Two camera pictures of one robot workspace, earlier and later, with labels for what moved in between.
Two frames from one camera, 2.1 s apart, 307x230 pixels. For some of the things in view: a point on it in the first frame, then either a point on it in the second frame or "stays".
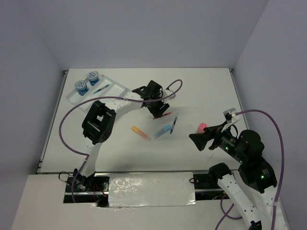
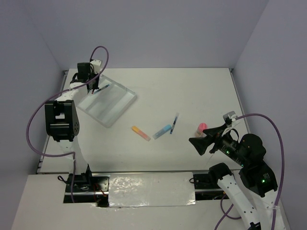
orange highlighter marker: [140, 132] stays
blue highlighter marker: [162, 131] stays
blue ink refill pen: [101, 88] stays
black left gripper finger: [162, 110] to [93, 86]
